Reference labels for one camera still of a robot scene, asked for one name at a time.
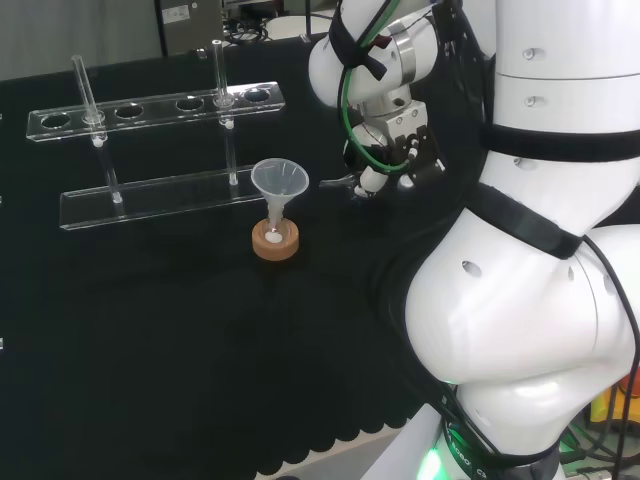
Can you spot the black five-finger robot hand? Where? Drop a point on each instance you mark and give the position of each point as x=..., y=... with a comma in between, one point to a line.
x=422, y=150

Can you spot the black bench cloth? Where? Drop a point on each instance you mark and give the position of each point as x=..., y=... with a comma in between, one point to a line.
x=150, y=325

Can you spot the yellow stop button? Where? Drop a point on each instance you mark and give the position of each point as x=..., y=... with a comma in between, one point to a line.
x=612, y=400

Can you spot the translucent plastic funnel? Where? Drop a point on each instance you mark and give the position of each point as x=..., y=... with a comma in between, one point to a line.
x=280, y=177

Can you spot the clear acrylic funnel stand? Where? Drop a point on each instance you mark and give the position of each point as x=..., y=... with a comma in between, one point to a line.
x=150, y=196

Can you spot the grey metal cabinet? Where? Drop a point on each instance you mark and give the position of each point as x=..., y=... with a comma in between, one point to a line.
x=190, y=25

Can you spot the clear weighing funnel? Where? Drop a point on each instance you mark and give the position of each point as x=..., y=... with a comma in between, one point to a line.
x=335, y=183

